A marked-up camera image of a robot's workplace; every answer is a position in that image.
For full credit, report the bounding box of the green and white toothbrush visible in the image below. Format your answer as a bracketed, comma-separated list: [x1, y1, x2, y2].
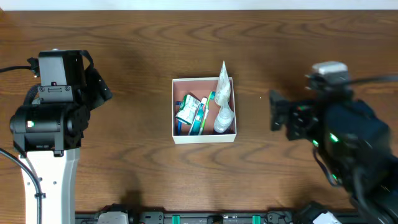
[198, 91, 215, 135]

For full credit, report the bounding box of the white lotion tube gold cap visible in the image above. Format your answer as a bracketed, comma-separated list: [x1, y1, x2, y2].
[214, 62, 231, 106]

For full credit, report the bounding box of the blue disposable razor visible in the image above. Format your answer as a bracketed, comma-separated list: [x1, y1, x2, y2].
[175, 101, 182, 136]

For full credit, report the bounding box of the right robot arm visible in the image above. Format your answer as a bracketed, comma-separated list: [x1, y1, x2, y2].
[269, 90, 397, 223]

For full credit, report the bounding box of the red green toothpaste tube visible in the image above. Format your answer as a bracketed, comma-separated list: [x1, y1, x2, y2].
[188, 98, 208, 136]

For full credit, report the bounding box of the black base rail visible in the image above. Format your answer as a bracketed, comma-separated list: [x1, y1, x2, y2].
[75, 203, 368, 224]

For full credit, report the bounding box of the white box with pink interior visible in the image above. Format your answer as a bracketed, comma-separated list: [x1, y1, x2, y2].
[171, 77, 237, 144]

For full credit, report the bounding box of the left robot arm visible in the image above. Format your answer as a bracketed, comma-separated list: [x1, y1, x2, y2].
[10, 50, 112, 223]

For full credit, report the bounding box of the clear foam soap pump bottle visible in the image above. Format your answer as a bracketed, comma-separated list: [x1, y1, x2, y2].
[213, 100, 234, 134]

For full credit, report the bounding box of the green soap bar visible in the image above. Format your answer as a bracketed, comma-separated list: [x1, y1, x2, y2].
[176, 94, 200, 125]

